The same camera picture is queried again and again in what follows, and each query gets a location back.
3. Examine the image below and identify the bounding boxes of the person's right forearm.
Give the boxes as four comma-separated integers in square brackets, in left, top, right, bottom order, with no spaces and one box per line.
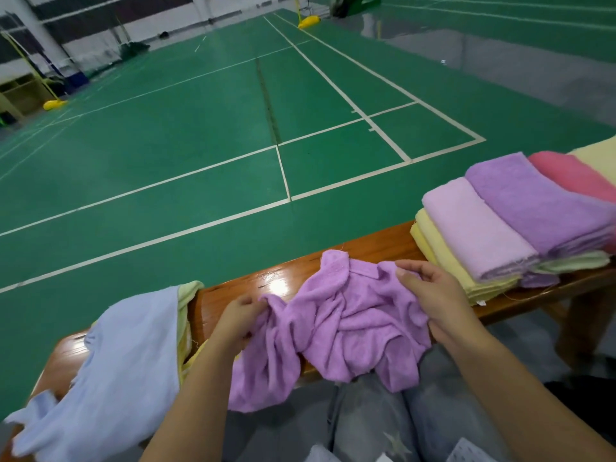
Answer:
[447,327,616,462]

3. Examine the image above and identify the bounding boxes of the black sports bag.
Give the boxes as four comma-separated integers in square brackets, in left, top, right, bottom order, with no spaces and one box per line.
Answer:
[329,0,382,19]

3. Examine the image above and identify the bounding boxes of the brown wooden bench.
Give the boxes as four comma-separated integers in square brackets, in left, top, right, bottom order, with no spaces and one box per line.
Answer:
[0,221,616,458]

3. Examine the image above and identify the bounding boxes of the light pink towel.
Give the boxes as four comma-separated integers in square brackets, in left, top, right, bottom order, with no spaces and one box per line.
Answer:
[422,176,542,282]

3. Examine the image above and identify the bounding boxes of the person's left forearm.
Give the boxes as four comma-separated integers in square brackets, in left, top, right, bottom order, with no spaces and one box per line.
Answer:
[139,343,252,462]

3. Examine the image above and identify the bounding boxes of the person's left hand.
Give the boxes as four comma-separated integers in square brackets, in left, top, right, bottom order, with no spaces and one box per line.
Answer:
[207,291,271,357]

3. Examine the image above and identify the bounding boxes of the purple towel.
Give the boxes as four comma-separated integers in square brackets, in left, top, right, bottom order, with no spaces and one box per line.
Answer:
[228,249,433,414]
[466,151,616,259]
[520,271,561,289]

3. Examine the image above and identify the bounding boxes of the light green striped towel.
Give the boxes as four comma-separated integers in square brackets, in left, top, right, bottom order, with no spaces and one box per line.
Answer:
[529,249,612,276]

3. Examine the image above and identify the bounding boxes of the hot pink towel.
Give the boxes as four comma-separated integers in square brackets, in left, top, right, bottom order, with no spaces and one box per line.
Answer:
[527,151,616,206]

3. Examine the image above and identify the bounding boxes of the yellow wooden stand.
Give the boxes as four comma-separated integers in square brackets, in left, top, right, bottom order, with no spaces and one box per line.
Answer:
[0,76,44,121]

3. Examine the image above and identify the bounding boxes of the white blue towel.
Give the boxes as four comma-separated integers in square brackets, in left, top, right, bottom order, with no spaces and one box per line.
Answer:
[4,286,184,462]

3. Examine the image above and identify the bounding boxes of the pale yellow towel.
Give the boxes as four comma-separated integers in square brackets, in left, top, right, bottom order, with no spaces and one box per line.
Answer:
[414,209,521,304]
[570,136,616,185]
[410,223,454,285]

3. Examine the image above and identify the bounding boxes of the yellow green towel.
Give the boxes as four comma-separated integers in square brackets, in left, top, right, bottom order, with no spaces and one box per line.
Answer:
[176,280,206,381]

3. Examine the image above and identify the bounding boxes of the person's right hand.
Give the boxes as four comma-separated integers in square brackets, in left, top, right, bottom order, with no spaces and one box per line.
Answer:
[395,259,483,347]

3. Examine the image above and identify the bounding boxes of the person's grey trousers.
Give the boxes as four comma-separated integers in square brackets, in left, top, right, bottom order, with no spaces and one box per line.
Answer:
[226,346,511,462]

